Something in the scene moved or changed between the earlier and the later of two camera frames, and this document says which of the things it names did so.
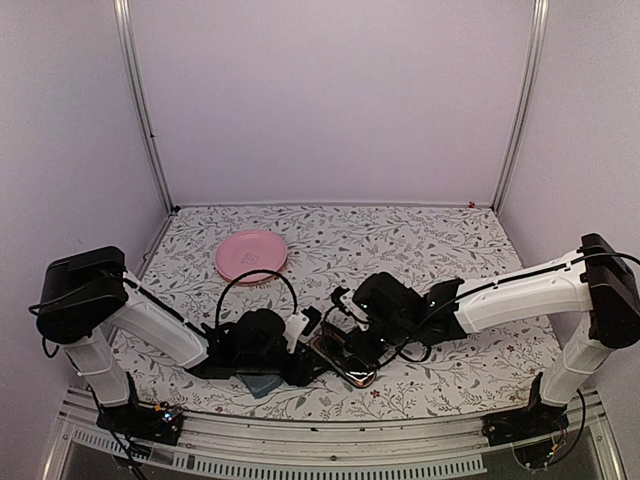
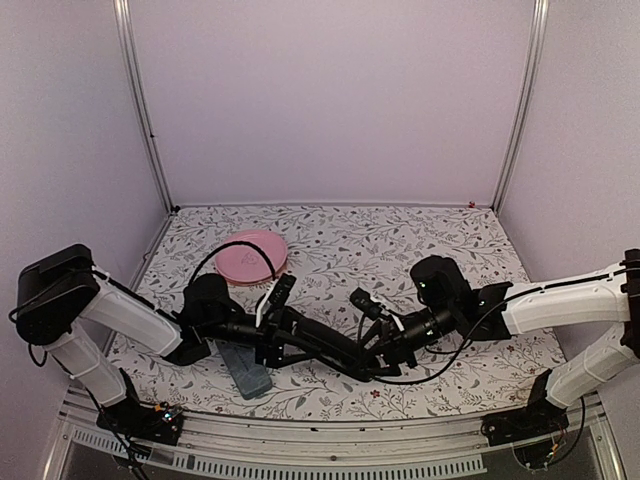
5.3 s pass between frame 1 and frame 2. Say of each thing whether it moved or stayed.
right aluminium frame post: stayed
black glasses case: moved
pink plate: stayed
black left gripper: moved
